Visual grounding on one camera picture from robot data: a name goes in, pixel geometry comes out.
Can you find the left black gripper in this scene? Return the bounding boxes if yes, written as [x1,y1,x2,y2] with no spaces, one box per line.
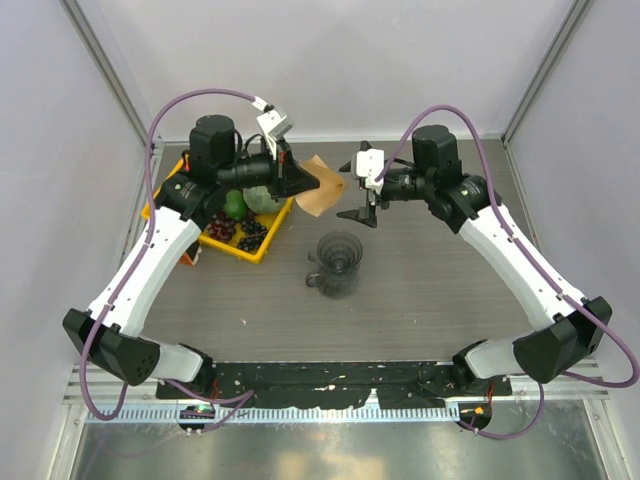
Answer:
[218,133,320,202]

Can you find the brown paper coffee filter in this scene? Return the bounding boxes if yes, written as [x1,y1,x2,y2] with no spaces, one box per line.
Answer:
[295,155,346,217]

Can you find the clear glass coffee server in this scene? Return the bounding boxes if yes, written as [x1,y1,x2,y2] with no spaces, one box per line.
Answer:
[305,269,359,299]

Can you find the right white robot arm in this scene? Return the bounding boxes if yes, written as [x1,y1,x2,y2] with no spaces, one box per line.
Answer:
[340,125,612,394]

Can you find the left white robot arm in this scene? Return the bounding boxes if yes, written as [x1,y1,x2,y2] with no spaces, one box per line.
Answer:
[63,108,319,398]

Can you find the orange coffee filter box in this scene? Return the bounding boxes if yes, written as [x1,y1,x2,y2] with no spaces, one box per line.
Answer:
[180,242,202,266]

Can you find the green netted melon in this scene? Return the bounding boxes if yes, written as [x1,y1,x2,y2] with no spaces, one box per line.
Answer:
[242,186,284,214]

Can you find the yellow plastic fruit tray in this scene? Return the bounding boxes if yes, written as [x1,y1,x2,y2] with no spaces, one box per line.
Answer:
[141,151,293,266]

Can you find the black grape bunch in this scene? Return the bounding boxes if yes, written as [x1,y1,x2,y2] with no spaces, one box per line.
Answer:
[237,210,268,253]

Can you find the dark red grape bunch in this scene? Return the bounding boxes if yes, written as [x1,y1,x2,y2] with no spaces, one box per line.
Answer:
[206,211,237,243]

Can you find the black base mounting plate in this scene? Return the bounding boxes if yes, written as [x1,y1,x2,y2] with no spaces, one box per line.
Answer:
[156,361,513,410]

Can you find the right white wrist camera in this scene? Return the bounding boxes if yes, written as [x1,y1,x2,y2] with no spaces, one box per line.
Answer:
[351,148,385,194]

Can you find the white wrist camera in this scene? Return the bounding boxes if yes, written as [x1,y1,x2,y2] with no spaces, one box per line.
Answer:
[351,148,385,194]
[252,96,293,156]

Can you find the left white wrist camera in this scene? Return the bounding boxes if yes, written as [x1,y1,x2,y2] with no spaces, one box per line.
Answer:
[252,96,293,156]

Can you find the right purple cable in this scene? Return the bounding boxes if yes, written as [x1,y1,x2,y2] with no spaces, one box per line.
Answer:
[374,103,640,442]

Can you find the aluminium frame rail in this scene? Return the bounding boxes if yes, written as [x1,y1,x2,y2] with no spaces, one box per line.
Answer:
[63,365,610,404]

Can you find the white slotted cable duct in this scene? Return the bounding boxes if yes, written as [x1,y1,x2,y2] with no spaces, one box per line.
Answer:
[113,401,460,425]

